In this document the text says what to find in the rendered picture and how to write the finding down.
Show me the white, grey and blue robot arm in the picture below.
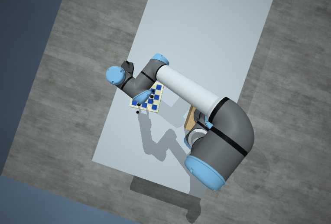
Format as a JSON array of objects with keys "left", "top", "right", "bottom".
[{"left": 106, "top": 53, "right": 254, "bottom": 191}]

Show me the blue and cream chessboard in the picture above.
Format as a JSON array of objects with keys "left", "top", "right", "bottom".
[{"left": 129, "top": 82, "right": 164, "bottom": 112}]

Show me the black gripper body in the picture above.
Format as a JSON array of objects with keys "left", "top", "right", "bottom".
[{"left": 121, "top": 61, "right": 134, "bottom": 76}]

